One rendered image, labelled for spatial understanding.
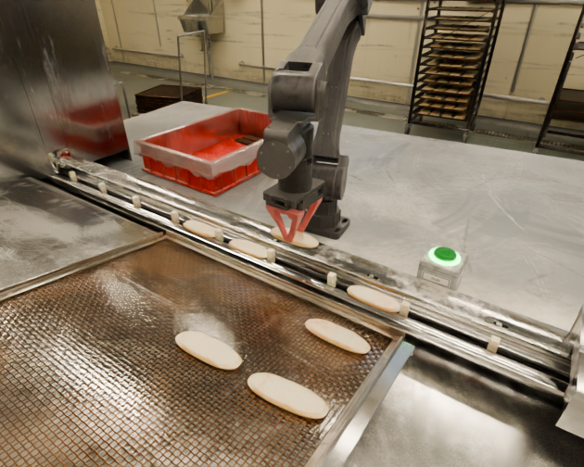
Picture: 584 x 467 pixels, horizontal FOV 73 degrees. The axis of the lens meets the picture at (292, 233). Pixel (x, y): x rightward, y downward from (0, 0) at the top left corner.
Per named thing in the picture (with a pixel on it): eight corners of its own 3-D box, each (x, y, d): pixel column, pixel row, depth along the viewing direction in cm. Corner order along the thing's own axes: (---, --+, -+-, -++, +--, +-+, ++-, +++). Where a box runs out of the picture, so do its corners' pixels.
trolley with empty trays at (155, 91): (216, 120, 450) (207, 29, 400) (190, 137, 401) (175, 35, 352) (165, 116, 466) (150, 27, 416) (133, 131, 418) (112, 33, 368)
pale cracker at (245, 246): (273, 252, 82) (273, 248, 81) (262, 261, 79) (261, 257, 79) (236, 238, 87) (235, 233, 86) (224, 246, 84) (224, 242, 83)
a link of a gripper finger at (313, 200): (321, 232, 74) (323, 185, 69) (300, 249, 69) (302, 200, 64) (290, 221, 77) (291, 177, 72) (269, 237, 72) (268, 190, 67)
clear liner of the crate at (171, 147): (311, 147, 141) (311, 119, 136) (214, 199, 107) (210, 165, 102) (240, 131, 157) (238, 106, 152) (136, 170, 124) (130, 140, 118)
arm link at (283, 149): (330, 79, 59) (274, 75, 61) (310, 94, 49) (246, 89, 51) (325, 156, 65) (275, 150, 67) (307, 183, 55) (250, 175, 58)
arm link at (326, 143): (374, 14, 92) (332, 13, 94) (372, -28, 79) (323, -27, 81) (343, 203, 91) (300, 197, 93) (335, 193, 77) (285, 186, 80)
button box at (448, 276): (459, 298, 79) (472, 254, 73) (448, 322, 74) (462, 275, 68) (418, 284, 83) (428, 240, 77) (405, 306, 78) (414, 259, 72)
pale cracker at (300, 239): (323, 242, 72) (323, 236, 71) (311, 251, 69) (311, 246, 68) (277, 226, 76) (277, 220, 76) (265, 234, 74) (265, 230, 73)
